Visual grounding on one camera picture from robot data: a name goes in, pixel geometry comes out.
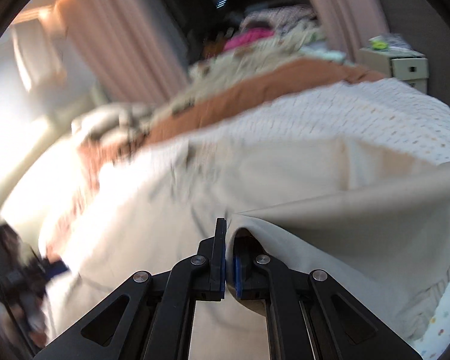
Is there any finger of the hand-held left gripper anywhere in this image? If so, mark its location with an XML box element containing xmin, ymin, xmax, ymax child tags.
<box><xmin>41</xmin><ymin>259</ymin><xmax>70</xmax><ymax>280</ymax></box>

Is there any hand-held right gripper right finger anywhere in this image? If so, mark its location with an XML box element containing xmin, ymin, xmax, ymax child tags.
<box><xmin>230</xmin><ymin>232</ymin><xmax>422</xmax><ymax>360</ymax></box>

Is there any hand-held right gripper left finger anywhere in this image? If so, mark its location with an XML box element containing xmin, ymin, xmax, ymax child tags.
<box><xmin>34</xmin><ymin>217</ymin><xmax>227</xmax><ymax>360</ymax></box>

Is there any beige quilt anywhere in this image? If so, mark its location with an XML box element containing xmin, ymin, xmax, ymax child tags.
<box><xmin>172</xmin><ymin>34</ymin><xmax>346</xmax><ymax>113</ymax></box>

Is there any pink clothing item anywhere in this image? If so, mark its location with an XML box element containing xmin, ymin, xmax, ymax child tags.
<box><xmin>225</xmin><ymin>28</ymin><xmax>274</xmax><ymax>51</ymax></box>

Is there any white nightstand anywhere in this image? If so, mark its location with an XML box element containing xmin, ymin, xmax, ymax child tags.
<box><xmin>360</xmin><ymin>43</ymin><xmax>430</xmax><ymax>92</ymax></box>

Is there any white floral bed cover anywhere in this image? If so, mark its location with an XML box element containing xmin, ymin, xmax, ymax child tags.
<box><xmin>195</xmin><ymin>79</ymin><xmax>450</xmax><ymax>353</ymax></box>

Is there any orange blanket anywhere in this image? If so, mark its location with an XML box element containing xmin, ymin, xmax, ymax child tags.
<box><xmin>75</xmin><ymin>58</ymin><xmax>387</xmax><ymax>196</ymax></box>

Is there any narrow pink curtain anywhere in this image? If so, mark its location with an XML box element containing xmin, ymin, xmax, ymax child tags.
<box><xmin>296</xmin><ymin>0</ymin><xmax>391</xmax><ymax>61</ymax></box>

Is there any white plush pillow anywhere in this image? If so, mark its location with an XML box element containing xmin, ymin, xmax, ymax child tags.
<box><xmin>73</xmin><ymin>103</ymin><xmax>154</xmax><ymax>139</ymax></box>

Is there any pile of clothes by window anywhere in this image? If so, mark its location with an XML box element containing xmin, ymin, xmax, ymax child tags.
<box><xmin>244</xmin><ymin>5</ymin><xmax>319</xmax><ymax>34</ymax></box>

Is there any white padded headboard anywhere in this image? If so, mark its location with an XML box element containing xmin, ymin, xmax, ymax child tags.
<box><xmin>0</xmin><ymin>64</ymin><xmax>98</xmax><ymax>214</ymax></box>

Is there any wide pink curtain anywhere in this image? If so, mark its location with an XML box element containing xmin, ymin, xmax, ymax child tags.
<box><xmin>56</xmin><ymin>0</ymin><xmax>188</xmax><ymax>106</ymax></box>

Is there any beige pillowcase cloth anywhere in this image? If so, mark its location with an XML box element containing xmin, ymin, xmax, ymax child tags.
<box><xmin>41</xmin><ymin>135</ymin><xmax>450</xmax><ymax>360</ymax></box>

